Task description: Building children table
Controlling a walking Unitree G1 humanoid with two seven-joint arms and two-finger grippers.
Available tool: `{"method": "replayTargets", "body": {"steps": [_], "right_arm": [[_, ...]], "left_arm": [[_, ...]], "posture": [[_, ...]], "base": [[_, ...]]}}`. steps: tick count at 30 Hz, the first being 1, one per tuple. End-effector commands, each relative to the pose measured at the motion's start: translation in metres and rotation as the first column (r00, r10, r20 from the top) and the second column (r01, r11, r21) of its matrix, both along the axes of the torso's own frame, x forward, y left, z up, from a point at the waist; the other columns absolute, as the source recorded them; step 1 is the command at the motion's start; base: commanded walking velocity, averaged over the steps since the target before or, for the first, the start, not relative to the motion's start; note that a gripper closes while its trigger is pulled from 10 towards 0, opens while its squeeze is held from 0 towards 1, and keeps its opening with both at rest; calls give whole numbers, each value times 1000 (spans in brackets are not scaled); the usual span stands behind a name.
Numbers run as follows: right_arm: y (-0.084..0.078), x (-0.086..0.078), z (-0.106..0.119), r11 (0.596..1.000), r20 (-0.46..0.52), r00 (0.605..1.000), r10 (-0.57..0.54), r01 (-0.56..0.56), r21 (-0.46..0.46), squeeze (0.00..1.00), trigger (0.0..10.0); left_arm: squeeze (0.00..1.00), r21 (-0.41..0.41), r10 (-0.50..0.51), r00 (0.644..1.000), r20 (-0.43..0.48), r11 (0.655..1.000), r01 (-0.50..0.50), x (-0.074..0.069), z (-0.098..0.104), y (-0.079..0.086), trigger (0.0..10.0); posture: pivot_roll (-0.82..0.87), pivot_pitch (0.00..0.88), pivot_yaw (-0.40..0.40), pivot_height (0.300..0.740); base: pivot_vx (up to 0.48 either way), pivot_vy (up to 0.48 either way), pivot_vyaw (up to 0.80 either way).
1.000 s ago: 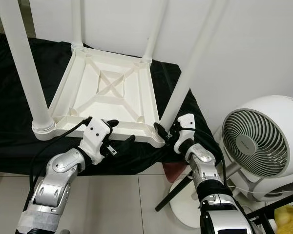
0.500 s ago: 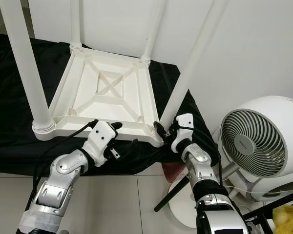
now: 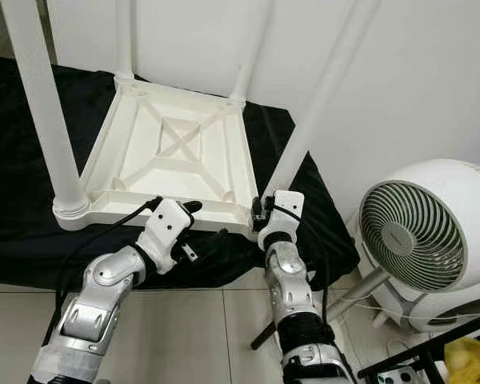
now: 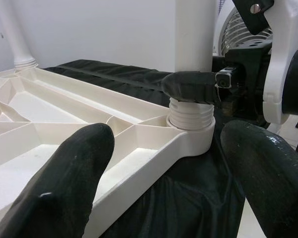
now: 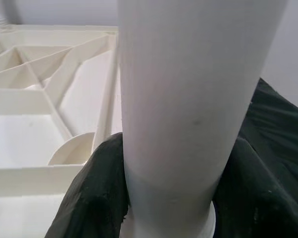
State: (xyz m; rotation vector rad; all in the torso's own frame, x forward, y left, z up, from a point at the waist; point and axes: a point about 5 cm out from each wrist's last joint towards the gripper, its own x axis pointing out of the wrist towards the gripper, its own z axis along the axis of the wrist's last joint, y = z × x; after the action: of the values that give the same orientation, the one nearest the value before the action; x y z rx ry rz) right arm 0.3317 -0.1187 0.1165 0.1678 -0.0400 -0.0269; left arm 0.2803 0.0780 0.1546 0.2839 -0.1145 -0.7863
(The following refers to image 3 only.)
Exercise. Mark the black metal stand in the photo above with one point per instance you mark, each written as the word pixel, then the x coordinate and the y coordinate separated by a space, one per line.
pixel 428 356

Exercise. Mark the white box with coloured dots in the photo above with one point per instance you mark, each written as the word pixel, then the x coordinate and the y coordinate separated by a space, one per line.
pixel 400 376

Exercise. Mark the white plastic table top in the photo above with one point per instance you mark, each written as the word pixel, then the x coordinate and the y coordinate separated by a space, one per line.
pixel 168 180

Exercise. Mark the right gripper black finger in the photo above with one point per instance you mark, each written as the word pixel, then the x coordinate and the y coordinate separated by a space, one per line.
pixel 255 209

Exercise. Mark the black tablecloth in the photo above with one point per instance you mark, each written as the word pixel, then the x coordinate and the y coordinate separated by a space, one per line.
pixel 16 160

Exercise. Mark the white plastic table leg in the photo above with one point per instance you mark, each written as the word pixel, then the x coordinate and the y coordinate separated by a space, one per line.
pixel 124 36
pixel 254 56
pixel 324 88
pixel 44 104

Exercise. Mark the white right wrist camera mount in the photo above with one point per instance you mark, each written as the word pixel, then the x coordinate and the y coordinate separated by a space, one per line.
pixel 284 208

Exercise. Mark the yellow object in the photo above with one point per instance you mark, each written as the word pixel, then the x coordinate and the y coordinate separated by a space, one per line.
pixel 472 358

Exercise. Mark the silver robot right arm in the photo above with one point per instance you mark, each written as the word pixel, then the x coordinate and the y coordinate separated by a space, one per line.
pixel 292 292

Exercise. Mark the white pedestal fan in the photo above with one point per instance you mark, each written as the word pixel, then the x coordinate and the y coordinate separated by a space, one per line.
pixel 420 236

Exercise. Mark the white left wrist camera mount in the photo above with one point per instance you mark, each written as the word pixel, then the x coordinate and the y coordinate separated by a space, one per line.
pixel 166 228

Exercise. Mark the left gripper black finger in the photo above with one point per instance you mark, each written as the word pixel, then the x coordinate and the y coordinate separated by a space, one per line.
pixel 192 207
pixel 212 238

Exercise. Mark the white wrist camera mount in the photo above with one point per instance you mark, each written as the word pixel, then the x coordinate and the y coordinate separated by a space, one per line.
pixel 284 208
pixel 166 228

